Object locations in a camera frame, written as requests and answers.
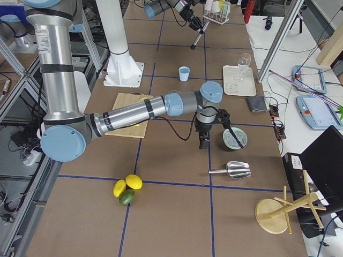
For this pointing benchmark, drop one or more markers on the blue teach pendant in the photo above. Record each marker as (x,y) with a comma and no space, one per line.
(310,78)
(317,114)

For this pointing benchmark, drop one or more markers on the white chair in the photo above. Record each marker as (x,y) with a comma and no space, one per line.
(82,89)

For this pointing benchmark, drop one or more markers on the white cup in rack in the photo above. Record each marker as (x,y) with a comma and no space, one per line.
(215,7)

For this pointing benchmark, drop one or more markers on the light blue cup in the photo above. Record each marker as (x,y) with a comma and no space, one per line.
(184,72)

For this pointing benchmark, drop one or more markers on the blue teach pendant near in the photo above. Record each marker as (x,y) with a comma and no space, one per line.
(317,114)

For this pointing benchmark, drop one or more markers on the cream bear tray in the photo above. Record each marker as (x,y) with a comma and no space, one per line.
(236,84)

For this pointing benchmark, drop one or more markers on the wooden stand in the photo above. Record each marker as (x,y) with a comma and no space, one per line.
(272,214)

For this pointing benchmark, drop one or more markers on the metal ice scoop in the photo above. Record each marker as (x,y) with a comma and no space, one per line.
(235,170)

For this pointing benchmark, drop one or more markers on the grey folded cloth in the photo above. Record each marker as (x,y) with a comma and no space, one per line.
(257,104)

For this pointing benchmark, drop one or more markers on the green lime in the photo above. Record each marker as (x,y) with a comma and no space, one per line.
(126,197)

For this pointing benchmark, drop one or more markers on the clear glass on tray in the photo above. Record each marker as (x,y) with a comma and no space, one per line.
(238,78)

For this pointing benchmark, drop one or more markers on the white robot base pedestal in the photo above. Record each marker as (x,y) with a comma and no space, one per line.
(122,70)

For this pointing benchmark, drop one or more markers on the black monitor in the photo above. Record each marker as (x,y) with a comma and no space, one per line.
(323,162)

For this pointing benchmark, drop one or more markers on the white wire cup rack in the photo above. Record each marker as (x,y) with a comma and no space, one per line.
(221,17)

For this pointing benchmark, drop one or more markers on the green bowl of ice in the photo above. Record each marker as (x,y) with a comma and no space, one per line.
(234,138)

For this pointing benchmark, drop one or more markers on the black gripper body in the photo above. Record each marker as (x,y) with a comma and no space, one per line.
(185,11)
(202,128)

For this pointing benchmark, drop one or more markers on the blue teach pendant far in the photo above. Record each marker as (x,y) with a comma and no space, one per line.
(310,78)

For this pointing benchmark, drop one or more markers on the red cylinder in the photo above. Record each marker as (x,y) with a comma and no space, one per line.
(249,10)

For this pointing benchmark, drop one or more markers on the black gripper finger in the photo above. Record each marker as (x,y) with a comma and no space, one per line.
(204,140)

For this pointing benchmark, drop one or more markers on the wooden cutting board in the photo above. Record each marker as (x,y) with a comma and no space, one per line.
(128,120)

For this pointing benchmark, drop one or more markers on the yellow lemons at edge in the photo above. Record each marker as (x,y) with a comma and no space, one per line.
(131,181)

